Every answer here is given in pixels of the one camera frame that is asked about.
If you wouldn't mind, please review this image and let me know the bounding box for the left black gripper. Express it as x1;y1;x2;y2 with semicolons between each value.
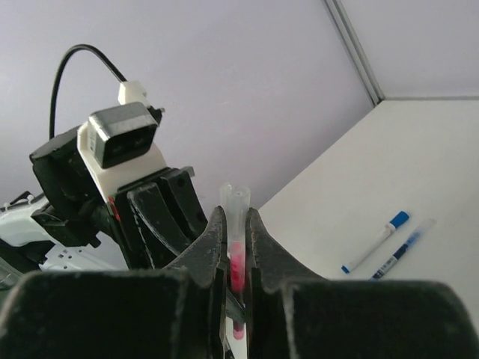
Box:
29;126;207;269

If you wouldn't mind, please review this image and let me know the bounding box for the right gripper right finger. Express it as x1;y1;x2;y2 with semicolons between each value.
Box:
245;209;478;358

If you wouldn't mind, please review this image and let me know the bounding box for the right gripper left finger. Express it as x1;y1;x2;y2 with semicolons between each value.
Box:
1;207;227;358

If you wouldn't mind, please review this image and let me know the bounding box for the red gel pen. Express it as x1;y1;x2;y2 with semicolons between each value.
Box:
226;239;248;341

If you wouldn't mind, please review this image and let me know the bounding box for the blue white marker pen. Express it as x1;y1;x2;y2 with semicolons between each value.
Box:
341;211;410;274

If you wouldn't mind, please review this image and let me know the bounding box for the blue gel pen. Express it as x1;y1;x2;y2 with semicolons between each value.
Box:
369;218;436;281

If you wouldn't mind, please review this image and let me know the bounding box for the clear cap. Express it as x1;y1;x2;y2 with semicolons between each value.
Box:
219;182;251;247

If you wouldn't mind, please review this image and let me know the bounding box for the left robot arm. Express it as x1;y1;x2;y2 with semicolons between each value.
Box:
1;125;207;289

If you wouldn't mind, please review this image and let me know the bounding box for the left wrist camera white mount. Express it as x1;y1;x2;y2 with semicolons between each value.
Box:
76;81;167;202

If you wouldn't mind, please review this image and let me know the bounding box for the black camera cable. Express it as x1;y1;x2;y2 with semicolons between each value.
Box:
49;43;128;139

